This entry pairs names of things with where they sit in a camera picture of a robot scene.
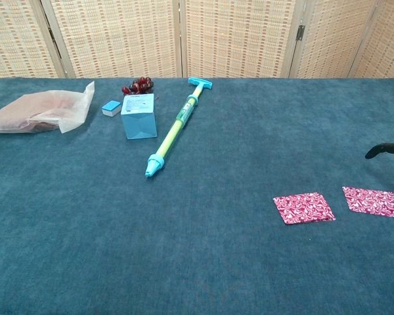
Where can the translucent bag with red contents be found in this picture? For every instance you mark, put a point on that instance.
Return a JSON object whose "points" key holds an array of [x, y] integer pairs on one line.
{"points": [[39, 111]]}

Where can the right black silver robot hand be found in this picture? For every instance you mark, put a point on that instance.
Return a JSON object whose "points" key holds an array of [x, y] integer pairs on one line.
{"points": [[387, 148]]}

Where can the light blue carton box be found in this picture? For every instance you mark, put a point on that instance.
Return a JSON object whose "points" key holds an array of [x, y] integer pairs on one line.
{"points": [[139, 119]]}

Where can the dark red grape bunch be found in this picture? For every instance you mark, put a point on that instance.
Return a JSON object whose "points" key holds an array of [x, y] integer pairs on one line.
{"points": [[139, 85]]}

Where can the teal felt table cover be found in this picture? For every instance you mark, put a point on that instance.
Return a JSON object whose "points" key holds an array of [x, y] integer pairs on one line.
{"points": [[197, 256]]}

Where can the bamboo folding screen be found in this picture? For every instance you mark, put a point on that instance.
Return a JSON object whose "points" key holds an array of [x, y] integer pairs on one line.
{"points": [[118, 36]]}

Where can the small blue white eraser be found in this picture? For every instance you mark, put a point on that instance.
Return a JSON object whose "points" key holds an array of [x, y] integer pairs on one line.
{"points": [[111, 107]]}

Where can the metal screen hinge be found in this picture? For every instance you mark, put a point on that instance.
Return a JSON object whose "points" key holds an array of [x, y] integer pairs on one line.
{"points": [[301, 33], [51, 34]]}

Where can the green and blue water squirter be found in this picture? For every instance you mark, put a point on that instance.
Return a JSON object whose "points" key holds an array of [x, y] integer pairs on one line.
{"points": [[172, 133]]}

